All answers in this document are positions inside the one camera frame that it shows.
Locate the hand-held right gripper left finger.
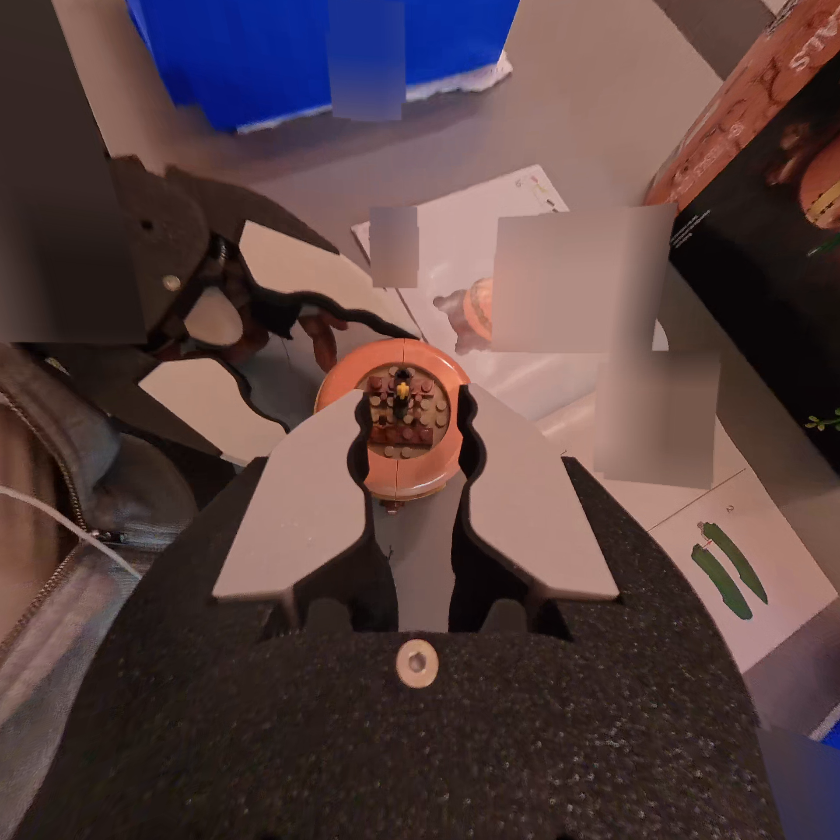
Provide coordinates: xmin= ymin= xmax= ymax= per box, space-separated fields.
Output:
xmin=211 ymin=387 xmax=400 ymax=632

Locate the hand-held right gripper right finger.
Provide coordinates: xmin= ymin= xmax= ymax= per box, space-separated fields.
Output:
xmin=448 ymin=384 xmax=621 ymax=632

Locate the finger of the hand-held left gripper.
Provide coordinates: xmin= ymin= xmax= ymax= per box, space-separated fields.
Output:
xmin=236 ymin=220 xmax=422 ymax=342
xmin=138 ymin=356 xmax=291 ymax=460

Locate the peach brick flower pot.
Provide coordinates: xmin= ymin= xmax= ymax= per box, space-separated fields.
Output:
xmin=314 ymin=338 xmax=473 ymax=516

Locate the grey desk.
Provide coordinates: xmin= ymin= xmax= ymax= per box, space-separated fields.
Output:
xmin=49 ymin=0 xmax=840 ymax=742

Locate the large blue plastic bin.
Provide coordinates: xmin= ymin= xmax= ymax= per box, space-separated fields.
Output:
xmin=125 ymin=0 xmax=519 ymax=132

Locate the building instruction booklet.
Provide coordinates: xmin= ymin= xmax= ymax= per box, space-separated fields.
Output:
xmin=351 ymin=164 xmax=840 ymax=677

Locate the white paper sheet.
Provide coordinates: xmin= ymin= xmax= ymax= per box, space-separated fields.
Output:
xmin=236 ymin=52 xmax=514 ymax=135

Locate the orchid building set box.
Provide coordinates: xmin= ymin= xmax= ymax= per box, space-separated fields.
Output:
xmin=643 ymin=0 xmax=840 ymax=473

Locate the thin white cable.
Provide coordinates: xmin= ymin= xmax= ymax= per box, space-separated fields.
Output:
xmin=0 ymin=486 xmax=143 ymax=580

